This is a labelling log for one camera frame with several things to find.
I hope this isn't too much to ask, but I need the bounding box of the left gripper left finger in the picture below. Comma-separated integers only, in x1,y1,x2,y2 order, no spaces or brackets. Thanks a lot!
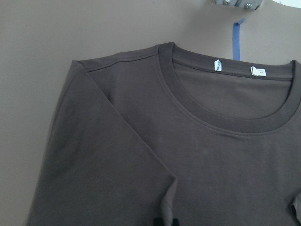
153,218,163,226

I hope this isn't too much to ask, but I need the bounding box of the brown t-shirt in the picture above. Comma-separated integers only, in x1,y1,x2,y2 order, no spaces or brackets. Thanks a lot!
26,42,301,226

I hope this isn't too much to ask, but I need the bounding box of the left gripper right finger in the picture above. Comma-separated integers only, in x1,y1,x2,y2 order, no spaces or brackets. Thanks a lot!
172,218,180,226

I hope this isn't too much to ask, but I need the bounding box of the aluminium post foot bracket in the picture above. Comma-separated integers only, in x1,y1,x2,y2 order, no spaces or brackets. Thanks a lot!
212,0,263,10

